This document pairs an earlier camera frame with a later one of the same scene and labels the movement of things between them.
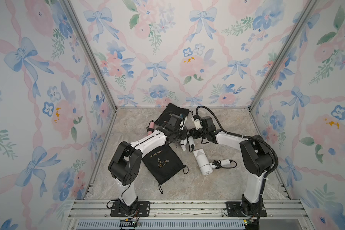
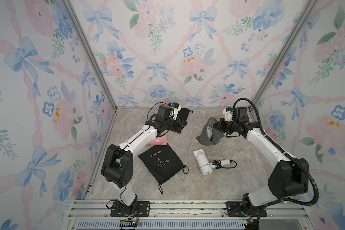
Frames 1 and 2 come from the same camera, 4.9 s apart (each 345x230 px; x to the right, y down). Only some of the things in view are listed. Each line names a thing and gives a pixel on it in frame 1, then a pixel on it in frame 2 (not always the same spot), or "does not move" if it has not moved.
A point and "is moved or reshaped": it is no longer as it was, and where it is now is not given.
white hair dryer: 183,142 is moved or reshaped
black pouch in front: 161,162 does not move
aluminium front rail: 90,210 does not move
